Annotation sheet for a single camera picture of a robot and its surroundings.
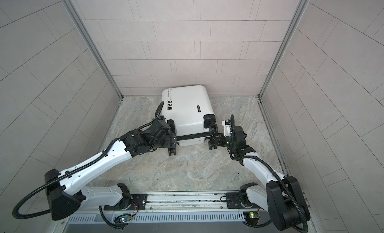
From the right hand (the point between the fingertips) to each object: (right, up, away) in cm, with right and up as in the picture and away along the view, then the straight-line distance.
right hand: (212, 136), depth 84 cm
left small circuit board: (-40, -32, -19) cm, 55 cm away
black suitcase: (-14, +17, -2) cm, 22 cm away
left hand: (-20, 0, -9) cm, 22 cm away
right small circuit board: (+17, -35, -16) cm, 42 cm away
